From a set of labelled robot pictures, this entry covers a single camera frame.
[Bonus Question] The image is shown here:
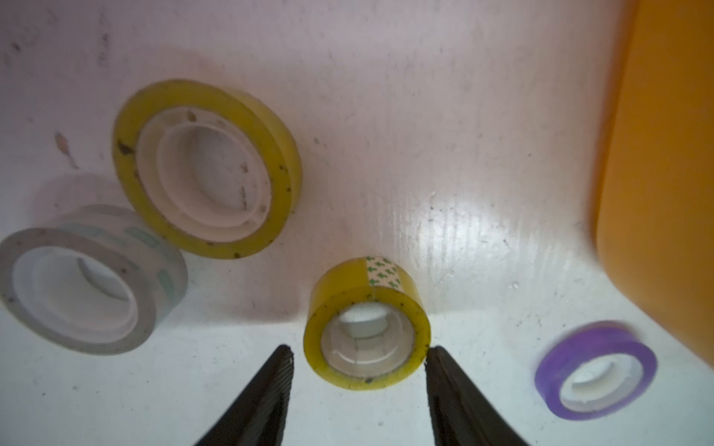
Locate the clear grey tape roll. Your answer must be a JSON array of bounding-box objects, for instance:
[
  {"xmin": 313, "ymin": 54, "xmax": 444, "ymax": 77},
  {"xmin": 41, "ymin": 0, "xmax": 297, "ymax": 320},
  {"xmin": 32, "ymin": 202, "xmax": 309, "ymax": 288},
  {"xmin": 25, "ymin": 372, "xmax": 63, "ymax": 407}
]
[{"xmin": 1, "ymin": 204, "xmax": 188, "ymax": 355}]

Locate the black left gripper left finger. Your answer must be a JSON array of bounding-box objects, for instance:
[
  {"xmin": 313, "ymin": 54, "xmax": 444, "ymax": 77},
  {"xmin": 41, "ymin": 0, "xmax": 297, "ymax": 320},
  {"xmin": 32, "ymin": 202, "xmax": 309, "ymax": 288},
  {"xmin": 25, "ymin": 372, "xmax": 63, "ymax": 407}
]
[{"xmin": 198, "ymin": 345, "xmax": 295, "ymax": 446}]

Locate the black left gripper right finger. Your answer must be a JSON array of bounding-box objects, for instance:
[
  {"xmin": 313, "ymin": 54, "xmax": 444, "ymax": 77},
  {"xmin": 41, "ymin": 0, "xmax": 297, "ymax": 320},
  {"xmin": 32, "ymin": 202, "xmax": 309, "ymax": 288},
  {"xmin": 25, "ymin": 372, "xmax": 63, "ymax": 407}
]
[{"xmin": 425, "ymin": 346, "xmax": 525, "ymax": 446}]

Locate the small yellow-green tape roll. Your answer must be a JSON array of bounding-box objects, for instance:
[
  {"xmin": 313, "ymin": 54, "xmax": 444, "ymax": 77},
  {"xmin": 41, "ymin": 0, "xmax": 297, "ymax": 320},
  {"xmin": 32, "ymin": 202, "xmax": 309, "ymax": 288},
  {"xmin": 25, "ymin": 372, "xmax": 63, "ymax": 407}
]
[{"xmin": 303, "ymin": 256, "xmax": 431, "ymax": 391}]

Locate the yellow plastic storage box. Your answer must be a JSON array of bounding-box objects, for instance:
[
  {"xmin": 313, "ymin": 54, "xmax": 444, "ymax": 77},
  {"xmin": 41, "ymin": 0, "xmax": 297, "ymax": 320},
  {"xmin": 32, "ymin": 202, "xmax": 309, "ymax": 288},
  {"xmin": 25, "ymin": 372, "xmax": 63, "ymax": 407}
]
[{"xmin": 595, "ymin": 1, "xmax": 713, "ymax": 363}]

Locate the purple tape roll far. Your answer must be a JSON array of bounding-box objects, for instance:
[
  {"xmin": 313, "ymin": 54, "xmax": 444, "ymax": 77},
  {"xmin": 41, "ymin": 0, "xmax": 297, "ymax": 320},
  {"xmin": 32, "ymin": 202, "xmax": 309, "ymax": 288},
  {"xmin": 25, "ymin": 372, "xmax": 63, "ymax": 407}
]
[{"xmin": 535, "ymin": 321, "xmax": 657, "ymax": 421}]

